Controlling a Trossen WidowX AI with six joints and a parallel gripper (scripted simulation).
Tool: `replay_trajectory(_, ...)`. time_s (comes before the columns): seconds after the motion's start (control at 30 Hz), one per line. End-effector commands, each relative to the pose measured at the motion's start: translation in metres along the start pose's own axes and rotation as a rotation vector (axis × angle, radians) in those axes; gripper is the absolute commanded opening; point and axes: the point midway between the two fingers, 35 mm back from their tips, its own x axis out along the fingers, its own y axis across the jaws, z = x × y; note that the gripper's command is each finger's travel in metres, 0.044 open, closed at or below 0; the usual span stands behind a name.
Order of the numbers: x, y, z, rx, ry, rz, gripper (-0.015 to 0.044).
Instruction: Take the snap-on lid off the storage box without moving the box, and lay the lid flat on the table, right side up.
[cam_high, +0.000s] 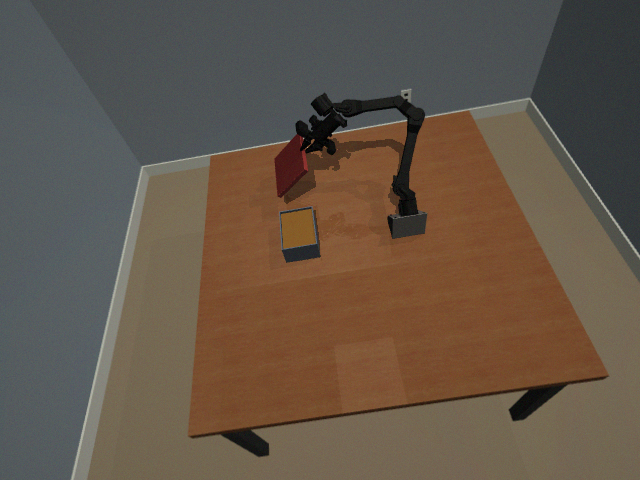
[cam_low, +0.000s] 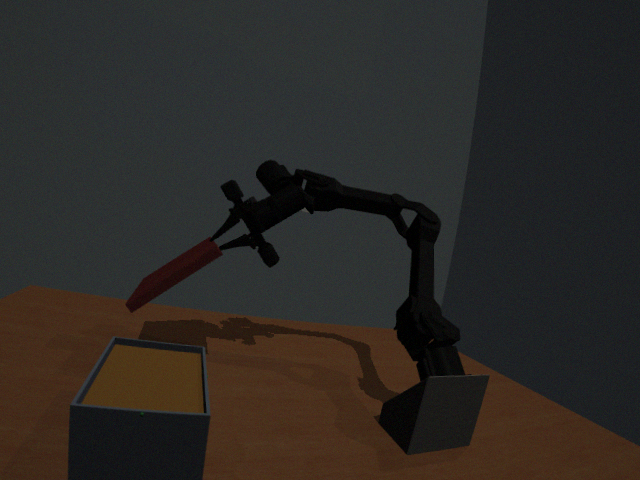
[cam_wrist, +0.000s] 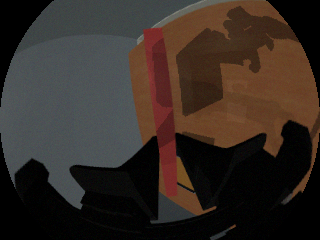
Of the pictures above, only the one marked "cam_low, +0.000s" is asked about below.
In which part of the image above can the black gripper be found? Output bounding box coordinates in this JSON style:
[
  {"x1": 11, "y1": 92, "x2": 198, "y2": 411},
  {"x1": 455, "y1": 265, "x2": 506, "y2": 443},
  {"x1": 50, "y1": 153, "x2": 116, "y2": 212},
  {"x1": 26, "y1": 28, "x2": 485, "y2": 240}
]
[{"x1": 210, "y1": 180, "x2": 287, "y2": 268}]

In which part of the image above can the dark red lid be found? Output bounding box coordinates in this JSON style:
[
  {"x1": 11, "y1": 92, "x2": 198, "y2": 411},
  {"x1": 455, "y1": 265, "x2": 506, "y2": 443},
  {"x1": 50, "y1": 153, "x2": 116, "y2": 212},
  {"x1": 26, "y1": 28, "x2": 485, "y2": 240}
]
[{"x1": 125, "y1": 236, "x2": 223, "y2": 313}]

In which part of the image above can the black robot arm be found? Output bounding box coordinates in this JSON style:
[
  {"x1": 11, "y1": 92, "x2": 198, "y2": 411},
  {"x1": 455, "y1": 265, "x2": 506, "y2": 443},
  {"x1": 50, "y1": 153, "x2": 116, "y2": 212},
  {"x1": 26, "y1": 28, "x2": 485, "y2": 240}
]
[{"x1": 256, "y1": 160, "x2": 465, "y2": 382}]

